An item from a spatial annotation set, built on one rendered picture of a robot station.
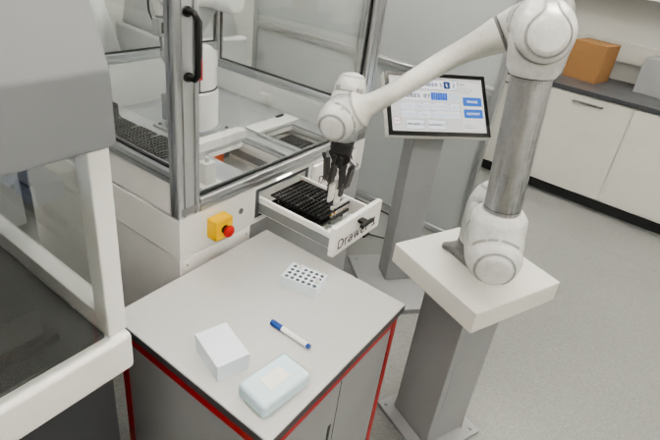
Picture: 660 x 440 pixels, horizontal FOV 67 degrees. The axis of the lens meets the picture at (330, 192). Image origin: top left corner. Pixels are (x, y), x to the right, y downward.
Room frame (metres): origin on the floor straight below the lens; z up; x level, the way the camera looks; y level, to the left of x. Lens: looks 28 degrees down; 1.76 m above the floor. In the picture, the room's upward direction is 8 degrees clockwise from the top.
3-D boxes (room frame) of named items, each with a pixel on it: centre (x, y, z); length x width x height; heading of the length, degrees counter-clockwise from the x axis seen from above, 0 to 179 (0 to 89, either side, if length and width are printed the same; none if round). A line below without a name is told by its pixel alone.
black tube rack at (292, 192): (1.55, 0.07, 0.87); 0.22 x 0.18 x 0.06; 57
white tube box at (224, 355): (0.91, 0.22, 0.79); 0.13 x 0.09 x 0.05; 41
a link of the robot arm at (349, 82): (1.47, -0.02, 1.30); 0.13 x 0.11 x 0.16; 170
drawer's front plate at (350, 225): (1.45, -0.10, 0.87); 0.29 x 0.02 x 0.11; 147
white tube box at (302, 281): (1.24, 0.04, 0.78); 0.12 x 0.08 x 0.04; 69
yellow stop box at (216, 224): (1.33, 0.33, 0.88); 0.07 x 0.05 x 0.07; 147
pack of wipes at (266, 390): (0.83, 0.07, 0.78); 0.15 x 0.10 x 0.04; 141
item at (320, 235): (1.56, 0.07, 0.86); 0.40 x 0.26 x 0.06; 57
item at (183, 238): (1.91, 0.55, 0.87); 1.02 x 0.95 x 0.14; 147
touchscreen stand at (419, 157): (2.31, -0.44, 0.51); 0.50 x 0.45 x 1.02; 16
